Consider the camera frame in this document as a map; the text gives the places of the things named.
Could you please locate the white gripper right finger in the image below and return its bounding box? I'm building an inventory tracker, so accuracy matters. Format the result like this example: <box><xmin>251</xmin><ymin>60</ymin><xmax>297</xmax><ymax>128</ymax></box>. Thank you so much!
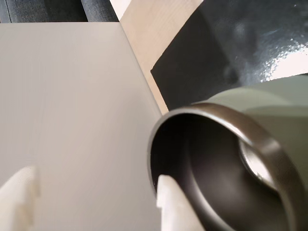
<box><xmin>155</xmin><ymin>174</ymin><xmax>203</xmax><ymax>231</ymax></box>

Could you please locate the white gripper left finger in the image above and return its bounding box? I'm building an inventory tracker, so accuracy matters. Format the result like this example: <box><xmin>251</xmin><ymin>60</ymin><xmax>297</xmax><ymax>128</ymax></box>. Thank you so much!
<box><xmin>0</xmin><ymin>165</ymin><xmax>41</xmax><ymax>231</ymax></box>

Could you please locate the sage green steel cup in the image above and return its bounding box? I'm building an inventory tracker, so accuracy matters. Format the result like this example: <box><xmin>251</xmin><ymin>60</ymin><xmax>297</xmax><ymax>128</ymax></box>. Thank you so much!
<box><xmin>147</xmin><ymin>73</ymin><xmax>308</xmax><ymax>231</ymax></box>

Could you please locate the black glossy mat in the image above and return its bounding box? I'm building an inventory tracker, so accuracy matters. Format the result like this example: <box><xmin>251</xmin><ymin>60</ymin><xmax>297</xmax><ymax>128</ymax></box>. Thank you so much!
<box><xmin>150</xmin><ymin>0</ymin><xmax>308</xmax><ymax>110</ymax></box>

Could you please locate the light wooden board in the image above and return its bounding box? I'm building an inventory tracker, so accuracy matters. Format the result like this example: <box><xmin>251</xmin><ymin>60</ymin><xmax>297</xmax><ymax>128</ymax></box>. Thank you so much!
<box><xmin>109</xmin><ymin>0</ymin><xmax>204</xmax><ymax>115</ymax></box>

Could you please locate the grey fabric sofa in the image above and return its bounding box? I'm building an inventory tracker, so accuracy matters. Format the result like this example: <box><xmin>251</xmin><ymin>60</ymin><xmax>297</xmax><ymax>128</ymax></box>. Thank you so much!
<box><xmin>0</xmin><ymin>0</ymin><xmax>121</xmax><ymax>24</ymax></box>

